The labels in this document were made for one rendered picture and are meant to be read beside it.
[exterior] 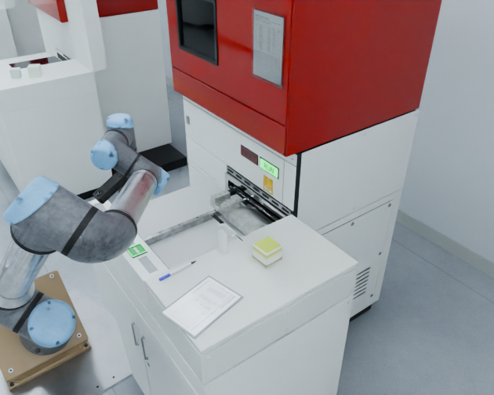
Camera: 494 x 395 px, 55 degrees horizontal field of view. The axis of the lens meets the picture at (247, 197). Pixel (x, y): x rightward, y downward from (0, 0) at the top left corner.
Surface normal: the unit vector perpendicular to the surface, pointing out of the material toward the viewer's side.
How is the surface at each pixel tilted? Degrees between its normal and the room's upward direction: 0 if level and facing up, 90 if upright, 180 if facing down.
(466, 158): 90
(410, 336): 0
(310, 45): 90
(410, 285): 0
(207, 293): 0
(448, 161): 90
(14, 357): 44
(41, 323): 51
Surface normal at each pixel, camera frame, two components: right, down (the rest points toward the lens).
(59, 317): 0.54, -0.23
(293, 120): 0.58, 0.44
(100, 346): 0.00, -0.83
